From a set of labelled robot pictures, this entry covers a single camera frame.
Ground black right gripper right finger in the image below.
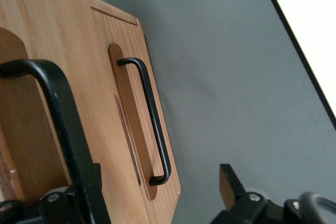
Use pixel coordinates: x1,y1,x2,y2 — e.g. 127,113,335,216
219,163,269,212

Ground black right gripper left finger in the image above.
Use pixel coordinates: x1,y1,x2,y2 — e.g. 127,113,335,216
38,163,102,224

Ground wooden drawer with large handle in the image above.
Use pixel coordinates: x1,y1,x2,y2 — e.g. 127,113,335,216
0,0,148,224

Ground wooden drawer cabinet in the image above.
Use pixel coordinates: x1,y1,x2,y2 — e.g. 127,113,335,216
0,0,182,224

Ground beige plastic tray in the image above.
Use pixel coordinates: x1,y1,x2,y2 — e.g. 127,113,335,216
264,0,336,132

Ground wooden drawer with small handle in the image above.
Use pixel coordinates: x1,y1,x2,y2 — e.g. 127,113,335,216
85,0,182,224

